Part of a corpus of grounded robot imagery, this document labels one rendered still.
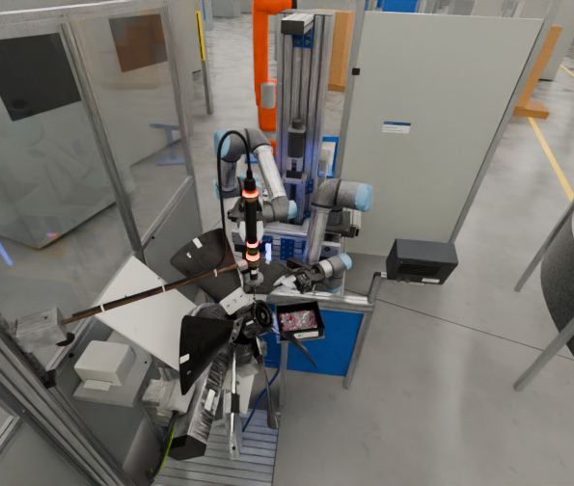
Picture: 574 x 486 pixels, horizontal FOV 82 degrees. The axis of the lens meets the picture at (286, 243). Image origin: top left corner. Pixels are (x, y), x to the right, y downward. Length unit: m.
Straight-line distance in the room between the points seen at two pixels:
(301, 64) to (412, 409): 2.15
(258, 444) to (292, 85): 1.96
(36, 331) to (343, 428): 1.80
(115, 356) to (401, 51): 2.45
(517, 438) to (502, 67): 2.39
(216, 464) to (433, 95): 2.74
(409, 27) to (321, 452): 2.69
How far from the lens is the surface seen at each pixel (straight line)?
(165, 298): 1.31
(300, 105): 1.88
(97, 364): 1.54
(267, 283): 1.35
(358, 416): 2.41
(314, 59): 1.83
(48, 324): 1.09
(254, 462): 2.18
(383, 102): 2.76
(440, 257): 1.58
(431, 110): 2.84
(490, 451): 2.62
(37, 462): 1.68
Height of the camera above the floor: 2.15
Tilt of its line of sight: 39 degrees down
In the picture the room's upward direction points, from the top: 2 degrees clockwise
